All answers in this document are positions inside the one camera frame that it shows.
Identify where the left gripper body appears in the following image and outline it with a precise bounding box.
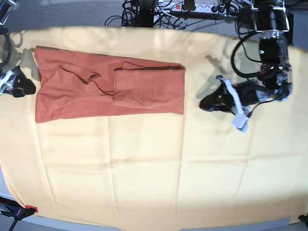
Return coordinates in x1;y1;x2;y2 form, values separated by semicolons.
226;80;274;113

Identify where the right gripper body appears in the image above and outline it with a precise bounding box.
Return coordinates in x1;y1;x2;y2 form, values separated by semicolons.
0;70;18;95

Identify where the terracotta orange T-shirt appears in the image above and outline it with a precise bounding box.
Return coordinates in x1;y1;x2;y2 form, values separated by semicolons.
34;47;185;123

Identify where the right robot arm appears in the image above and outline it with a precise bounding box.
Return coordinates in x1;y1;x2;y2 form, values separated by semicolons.
0;0;36;98

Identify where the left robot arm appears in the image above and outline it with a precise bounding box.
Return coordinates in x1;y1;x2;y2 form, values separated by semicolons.
199;0;292;116

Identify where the pale yellow table cloth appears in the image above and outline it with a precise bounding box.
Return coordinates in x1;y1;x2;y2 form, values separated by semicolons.
0;26;308;231

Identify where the black power adapter brick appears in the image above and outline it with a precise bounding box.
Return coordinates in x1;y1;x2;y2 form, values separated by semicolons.
237;8;254;26

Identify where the white power strip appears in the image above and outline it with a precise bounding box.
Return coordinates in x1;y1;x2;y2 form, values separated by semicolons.
157;0;236;18

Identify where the black stand column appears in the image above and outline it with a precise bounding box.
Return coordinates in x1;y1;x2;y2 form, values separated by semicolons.
137;0;156;28

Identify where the black clamp right corner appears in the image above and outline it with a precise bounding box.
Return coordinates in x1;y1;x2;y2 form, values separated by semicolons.
298;215;308;228

